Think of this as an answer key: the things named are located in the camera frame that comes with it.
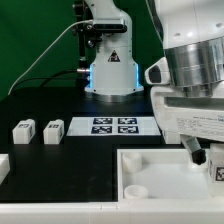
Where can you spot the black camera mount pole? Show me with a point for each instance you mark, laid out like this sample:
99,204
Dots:
82,12

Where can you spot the white front rail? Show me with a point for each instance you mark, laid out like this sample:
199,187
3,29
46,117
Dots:
124,212

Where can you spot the white block left edge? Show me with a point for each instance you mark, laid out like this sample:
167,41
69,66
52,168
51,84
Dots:
4,167

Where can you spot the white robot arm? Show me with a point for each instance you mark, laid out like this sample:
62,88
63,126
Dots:
187,83

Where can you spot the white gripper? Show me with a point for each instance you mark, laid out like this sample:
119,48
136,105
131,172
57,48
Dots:
201,117

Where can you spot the white sheet with markers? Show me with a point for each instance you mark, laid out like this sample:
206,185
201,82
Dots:
113,126

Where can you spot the white square tabletop tray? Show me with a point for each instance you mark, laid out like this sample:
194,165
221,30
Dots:
167,174

